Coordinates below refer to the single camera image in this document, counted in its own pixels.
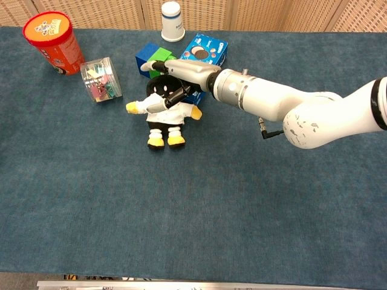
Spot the blue wooden block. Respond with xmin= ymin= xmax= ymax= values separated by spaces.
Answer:
xmin=135 ymin=42 xmax=160 ymax=79

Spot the silver metal table rail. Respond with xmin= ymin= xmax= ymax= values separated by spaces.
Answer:
xmin=36 ymin=280 xmax=387 ymax=290

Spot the clear box of binder clips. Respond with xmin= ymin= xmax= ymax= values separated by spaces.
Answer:
xmin=80 ymin=56 xmax=123 ymax=104

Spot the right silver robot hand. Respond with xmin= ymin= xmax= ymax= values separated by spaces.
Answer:
xmin=140 ymin=59 xmax=223 ymax=114

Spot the blue Oreo cookie box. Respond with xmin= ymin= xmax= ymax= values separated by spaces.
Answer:
xmin=178 ymin=33 xmax=229 ymax=106

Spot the blue-grey felt table cloth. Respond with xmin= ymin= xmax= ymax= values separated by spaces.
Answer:
xmin=0 ymin=25 xmax=387 ymax=287

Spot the black plush doll white shirt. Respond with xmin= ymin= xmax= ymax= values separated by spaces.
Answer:
xmin=125 ymin=74 xmax=203 ymax=152

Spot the red cylindrical snack canister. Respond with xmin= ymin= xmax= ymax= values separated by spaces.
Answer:
xmin=22 ymin=11 xmax=86 ymax=76

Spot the white paper cup blue band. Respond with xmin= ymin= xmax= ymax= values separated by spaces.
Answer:
xmin=160 ymin=1 xmax=186 ymax=42

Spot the green toy building block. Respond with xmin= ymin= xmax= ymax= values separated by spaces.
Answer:
xmin=147 ymin=47 xmax=178 ymax=79

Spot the black arm connector cable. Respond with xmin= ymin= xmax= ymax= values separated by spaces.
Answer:
xmin=257 ymin=117 xmax=285 ymax=140

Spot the wicker folding screen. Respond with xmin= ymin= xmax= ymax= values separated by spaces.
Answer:
xmin=0 ymin=0 xmax=387 ymax=33

